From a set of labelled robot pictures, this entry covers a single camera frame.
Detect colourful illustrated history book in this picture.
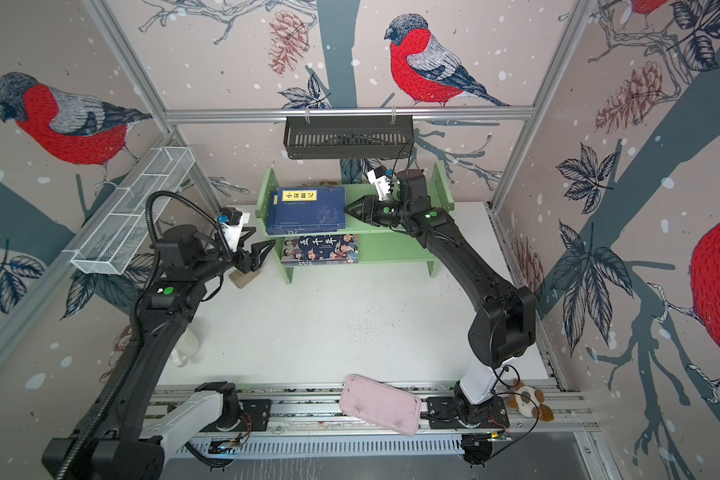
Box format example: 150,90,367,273
281,234,359,266

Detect blue book yellow label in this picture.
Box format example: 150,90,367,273
266,187,346,225
266,223,346,236

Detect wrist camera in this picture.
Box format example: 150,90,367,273
367,166,392,201
217,207,250,252

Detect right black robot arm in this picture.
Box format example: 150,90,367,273
344,167,536,427

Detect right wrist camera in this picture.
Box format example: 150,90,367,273
367,166,392,201

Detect black hanging wire basket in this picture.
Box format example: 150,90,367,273
283,116,414,160

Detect white mesh wall tray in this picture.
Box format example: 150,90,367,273
71,146,195,275

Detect pink plastic case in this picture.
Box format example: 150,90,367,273
339,374,422,436

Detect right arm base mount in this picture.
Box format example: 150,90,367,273
421,396,510,430

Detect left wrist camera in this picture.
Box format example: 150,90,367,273
217,207,250,252

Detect plush toy brown white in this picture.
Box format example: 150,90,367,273
505,381,555,422

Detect small brown bottle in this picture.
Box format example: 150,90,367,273
228,269,261,289

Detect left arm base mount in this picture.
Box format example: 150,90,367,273
200,399,272,433

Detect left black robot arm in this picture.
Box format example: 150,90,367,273
42,190,275,479

